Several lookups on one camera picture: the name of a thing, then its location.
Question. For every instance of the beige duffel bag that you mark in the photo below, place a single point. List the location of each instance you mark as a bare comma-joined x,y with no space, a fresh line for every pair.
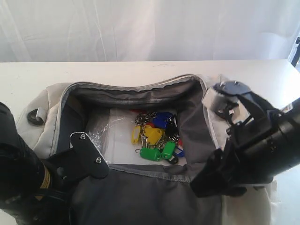
144,194

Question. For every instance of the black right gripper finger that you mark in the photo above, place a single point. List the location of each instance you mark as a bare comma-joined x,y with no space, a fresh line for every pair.
209,181

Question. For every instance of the black stand at right edge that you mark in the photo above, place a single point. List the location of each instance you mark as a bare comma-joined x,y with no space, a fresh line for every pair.
297,53

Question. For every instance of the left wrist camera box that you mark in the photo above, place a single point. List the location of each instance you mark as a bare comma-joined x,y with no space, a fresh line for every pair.
89,157

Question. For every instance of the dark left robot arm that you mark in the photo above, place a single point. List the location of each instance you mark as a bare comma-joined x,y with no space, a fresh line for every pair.
16,156

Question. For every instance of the bunch of coloured key tags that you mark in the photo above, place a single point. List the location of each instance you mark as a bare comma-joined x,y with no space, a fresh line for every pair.
157,134

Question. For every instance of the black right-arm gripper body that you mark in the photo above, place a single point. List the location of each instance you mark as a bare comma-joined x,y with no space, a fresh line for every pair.
263,141

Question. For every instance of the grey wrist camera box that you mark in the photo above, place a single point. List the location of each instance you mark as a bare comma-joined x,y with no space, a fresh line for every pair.
222,100

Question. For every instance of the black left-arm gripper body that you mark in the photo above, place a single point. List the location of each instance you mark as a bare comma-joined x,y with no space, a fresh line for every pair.
51,206

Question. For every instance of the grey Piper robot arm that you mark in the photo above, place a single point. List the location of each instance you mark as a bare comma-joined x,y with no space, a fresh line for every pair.
255,151

